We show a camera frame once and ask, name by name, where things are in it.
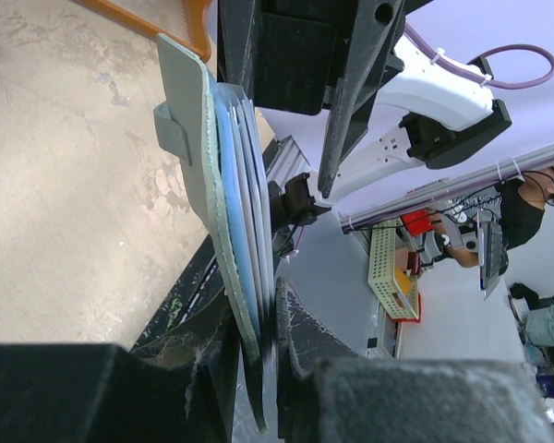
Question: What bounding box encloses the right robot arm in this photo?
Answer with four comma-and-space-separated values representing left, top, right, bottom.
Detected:
218, 1, 511, 208

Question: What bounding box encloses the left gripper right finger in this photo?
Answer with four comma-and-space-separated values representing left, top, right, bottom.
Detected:
276, 277, 554, 442

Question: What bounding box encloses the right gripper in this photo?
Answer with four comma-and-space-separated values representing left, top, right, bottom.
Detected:
217, 0, 405, 198

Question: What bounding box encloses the wooden rack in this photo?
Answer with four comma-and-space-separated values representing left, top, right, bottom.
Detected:
77, 0, 212, 62

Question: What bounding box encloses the red crate in background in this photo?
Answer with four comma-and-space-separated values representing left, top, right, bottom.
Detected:
400, 210, 434, 237

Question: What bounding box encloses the perforated cream crate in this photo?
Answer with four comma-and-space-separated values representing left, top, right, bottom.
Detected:
367, 219, 421, 322

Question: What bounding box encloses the green card holder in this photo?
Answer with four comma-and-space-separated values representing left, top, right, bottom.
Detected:
153, 33, 275, 434

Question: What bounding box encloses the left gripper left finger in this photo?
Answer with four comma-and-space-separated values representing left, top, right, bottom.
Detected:
0, 299, 239, 442

